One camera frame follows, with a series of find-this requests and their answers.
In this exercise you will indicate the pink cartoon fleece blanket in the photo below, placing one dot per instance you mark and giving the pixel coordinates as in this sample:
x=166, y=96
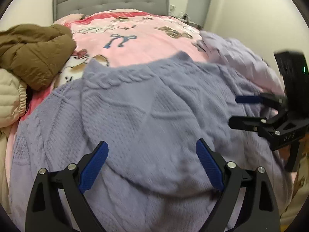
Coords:
x=121, y=39

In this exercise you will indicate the cream puffer jacket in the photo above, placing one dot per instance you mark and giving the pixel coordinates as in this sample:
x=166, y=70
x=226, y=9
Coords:
x=13, y=106

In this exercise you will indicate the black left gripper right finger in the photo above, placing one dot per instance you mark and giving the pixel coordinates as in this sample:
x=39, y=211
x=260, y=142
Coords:
x=259, y=210

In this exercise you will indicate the lavender knit sweater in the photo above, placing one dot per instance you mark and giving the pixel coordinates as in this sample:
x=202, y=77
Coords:
x=151, y=116

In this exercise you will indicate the pink pillow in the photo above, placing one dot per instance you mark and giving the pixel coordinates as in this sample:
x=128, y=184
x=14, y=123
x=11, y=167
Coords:
x=69, y=19

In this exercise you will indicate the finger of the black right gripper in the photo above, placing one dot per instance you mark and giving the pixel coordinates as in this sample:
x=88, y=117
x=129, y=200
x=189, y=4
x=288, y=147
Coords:
x=269, y=100
x=252, y=124

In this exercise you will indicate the light lilac garment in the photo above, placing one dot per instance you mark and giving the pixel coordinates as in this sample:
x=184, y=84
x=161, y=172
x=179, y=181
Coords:
x=231, y=52

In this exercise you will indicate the brown puffer jacket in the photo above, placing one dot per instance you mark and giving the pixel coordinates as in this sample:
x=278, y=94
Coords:
x=36, y=54

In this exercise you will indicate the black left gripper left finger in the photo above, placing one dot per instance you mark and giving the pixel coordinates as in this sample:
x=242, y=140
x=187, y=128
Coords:
x=45, y=211

